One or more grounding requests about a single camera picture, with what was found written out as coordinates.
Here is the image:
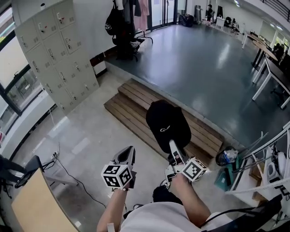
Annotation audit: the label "dark brown wooden board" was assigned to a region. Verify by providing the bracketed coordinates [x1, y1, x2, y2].
[89, 52, 107, 68]

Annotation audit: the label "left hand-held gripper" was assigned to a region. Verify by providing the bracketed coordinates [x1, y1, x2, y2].
[101, 145, 138, 190]

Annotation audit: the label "black bags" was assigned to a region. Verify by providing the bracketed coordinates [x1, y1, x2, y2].
[179, 13, 194, 28]

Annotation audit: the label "grey metal locker cabinet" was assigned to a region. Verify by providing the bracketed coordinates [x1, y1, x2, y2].
[14, 0, 100, 116]

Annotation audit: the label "black table white legs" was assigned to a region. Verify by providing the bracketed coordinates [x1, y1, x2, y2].
[251, 56, 290, 109]

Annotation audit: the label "black trash bin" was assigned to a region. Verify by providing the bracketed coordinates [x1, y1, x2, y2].
[215, 146, 240, 167]

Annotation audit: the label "white cable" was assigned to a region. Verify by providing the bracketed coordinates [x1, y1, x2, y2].
[48, 108, 56, 127]

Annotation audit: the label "long wooden table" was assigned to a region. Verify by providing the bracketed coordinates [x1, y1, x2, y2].
[241, 31, 279, 68]

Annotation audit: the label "small white table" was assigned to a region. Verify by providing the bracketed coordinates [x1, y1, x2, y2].
[215, 15, 226, 30]

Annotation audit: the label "black drawstring bag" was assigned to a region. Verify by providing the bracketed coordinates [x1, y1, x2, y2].
[105, 6, 124, 36]

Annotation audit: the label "person's white shirt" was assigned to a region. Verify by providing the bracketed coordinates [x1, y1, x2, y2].
[120, 201, 232, 232]

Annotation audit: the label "green box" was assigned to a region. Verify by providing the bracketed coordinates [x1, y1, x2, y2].
[214, 167, 237, 192]

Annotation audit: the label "pink garment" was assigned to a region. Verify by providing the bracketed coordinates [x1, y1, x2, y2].
[138, 0, 150, 30]

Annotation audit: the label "light wooden table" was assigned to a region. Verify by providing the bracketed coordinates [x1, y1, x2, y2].
[11, 167, 80, 232]

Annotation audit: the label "black window frame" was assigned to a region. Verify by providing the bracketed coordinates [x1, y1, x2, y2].
[0, 6, 44, 136]

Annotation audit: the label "black chair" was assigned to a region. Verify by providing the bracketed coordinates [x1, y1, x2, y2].
[14, 155, 43, 189]

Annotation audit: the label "brown wooden steps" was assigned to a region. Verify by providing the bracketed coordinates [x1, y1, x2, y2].
[103, 78, 225, 167]

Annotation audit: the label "clothes rack with garments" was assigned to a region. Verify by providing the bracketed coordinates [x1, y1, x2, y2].
[105, 0, 154, 62]

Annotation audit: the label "person's right forearm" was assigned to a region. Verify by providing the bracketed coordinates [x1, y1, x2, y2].
[169, 174, 213, 228]

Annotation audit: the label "person's black trousers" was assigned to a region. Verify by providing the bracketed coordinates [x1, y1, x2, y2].
[153, 185, 183, 206]

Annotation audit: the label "black power cable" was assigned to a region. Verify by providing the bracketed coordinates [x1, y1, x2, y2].
[42, 156, 107, 208]

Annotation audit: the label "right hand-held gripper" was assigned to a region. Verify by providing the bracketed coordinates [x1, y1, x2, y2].
[164, 139, 208, 188]

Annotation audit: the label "white box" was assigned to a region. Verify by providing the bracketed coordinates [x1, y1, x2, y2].
[92, 61, 107, 77]

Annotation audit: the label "white metal rack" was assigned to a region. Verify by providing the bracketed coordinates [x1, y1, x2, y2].
[225, 122, 290, 204]

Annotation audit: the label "black cap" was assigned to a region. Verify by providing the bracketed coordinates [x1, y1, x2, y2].
[145, 99, 192, 155]

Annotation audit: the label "black framed glass doors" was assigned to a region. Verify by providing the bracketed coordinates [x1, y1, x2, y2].
[150, 0, 189, 30]

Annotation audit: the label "black backpack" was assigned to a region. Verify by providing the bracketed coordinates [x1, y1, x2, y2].
[112, 34, 140, 61]

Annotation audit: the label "person's left forearm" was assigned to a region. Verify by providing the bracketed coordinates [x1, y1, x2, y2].
[97, 188, 130, 232]

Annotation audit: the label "dark grey garment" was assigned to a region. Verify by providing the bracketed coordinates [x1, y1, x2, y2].
[123, 0, 142, 30]

